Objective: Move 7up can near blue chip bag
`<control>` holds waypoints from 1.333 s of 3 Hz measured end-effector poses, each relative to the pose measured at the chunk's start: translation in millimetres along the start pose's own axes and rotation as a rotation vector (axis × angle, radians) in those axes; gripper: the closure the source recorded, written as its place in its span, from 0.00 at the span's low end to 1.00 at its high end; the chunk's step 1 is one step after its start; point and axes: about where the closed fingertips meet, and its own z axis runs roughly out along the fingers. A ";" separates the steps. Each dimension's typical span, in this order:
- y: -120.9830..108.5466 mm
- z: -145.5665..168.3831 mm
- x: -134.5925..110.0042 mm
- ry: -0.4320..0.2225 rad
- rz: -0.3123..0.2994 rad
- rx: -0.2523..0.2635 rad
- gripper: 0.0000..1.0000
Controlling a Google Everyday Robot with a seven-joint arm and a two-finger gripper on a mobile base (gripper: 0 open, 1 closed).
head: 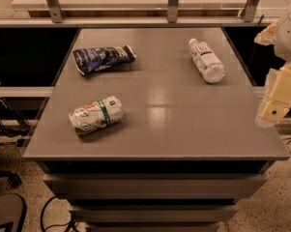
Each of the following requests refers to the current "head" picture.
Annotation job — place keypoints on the metal railing post left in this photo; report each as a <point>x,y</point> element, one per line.
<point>55,11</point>

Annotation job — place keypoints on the black office chair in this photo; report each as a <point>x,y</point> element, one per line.
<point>13,210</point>

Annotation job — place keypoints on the blue chip bag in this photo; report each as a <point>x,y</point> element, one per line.
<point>95,59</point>

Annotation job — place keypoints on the metal railing post middle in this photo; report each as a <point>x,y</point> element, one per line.
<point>172,10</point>

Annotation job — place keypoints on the green white 7up can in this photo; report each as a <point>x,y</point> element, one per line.
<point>97,115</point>

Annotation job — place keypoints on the metal railing post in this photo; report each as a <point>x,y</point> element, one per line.
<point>55,11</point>
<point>172,10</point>
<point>249,11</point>

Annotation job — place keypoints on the grey drawer cabinet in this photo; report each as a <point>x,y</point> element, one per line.
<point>185,152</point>

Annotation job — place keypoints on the clear plastic water bottle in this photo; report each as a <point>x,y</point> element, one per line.
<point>206,61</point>

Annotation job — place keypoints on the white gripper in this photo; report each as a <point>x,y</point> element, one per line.
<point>288,38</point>

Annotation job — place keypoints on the metal railing post right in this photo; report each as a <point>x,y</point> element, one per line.
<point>249,11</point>

